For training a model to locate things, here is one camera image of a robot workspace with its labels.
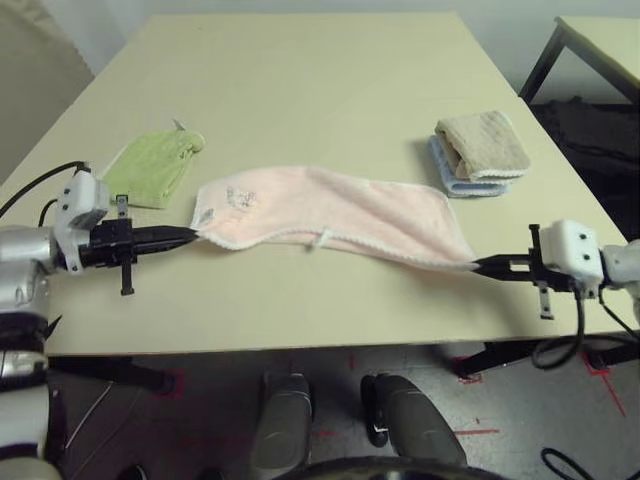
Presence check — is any green towel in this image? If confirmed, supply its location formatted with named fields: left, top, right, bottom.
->
left=101, top=118, right=208, bottom=211

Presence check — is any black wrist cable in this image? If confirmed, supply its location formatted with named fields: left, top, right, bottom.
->
left=0, top=160, right=92, bottom=224
left=531, top=285, right=640, bottom=372

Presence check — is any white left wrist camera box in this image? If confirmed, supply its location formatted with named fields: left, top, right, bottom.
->
left=51, top=171, right=112, bottom=274

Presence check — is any pink towel with white trim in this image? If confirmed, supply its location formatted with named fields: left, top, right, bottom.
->
left=189, top=165, right=479, bottom=274

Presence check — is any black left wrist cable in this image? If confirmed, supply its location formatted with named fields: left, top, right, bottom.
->
left=0, top=160, right=92, bottom=224

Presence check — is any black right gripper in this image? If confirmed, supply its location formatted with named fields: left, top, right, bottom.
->
left=473, top=224, right=601, bottom=322

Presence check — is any grey robot right foot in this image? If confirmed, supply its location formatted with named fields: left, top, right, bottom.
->
left=360, top=373, right=467, bottom=467

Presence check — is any beige folded towel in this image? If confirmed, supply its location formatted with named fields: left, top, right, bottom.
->
left=433, top=109, right=532, bottom=182

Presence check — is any side table with black frame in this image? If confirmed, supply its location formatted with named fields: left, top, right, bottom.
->
left=516, top=15, right=640, bottom=107

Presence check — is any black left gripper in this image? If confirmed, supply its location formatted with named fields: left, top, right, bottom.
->
left=78, top=193, right=199, bottom=297

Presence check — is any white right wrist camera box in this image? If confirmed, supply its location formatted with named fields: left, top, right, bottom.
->
left=537, top=219, right=605, bottom=282

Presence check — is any grey robot foot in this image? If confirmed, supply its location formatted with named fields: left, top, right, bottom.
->
left=360, top=373, right=467, bottom=467
left=250, top=370, right=314, bottom=472

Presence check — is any grey robot left foot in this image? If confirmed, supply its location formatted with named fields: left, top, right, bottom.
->
left=250, top=370, right=314, bottom=472

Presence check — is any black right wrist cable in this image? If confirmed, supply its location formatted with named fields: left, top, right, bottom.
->
left=531, top=285, right=640, bottom=372

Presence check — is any black robot waist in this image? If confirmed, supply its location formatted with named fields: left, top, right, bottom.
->
left=278, top=453, right=507, bottom=480

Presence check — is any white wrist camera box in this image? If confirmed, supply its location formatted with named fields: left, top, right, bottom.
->
left=51, top=171, right=112, bottom=274
left=537, top=219, right=605, bottom=282

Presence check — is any blue folded towel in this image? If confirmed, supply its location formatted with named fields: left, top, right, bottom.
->
left=426, top=135, right=511, bottom=200

